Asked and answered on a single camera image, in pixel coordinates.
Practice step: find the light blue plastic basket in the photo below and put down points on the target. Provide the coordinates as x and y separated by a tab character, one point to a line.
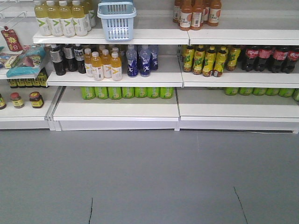
117	18

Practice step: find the blue sports drink bottle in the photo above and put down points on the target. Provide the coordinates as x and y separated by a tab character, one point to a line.
154	57
145	56
131	55

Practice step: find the orange vitamin drink bottle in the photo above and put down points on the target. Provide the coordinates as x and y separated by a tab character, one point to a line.
116	67
106	61
97	66

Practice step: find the yellow lemon tea bottle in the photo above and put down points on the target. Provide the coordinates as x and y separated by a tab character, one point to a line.
199	56
233	55
188	55
219	62
210	57

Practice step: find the dark tea bottle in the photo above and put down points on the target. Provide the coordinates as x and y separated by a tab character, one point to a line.
70	58
57	58
79	56

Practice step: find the white metal store shelving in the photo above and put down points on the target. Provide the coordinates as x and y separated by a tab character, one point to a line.
198	102

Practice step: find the orange C100 juice bottle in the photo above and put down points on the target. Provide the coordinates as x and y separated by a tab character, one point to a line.
214	13
197	12
185	15

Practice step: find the red lid sauce jar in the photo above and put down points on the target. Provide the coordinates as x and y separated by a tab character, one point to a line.
16	100
36	99

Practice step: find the pale yellow drink bottle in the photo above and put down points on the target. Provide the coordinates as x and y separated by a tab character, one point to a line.
42	18
79	20
66	19
54	18

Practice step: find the black cola plastic bottle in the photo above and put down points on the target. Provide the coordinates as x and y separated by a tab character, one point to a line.
262	59
251	54
279	55
291	60

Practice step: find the teal snack bag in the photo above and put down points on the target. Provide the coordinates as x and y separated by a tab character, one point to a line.
30	62

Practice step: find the red snack pouch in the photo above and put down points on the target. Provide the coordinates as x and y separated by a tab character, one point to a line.
11	39

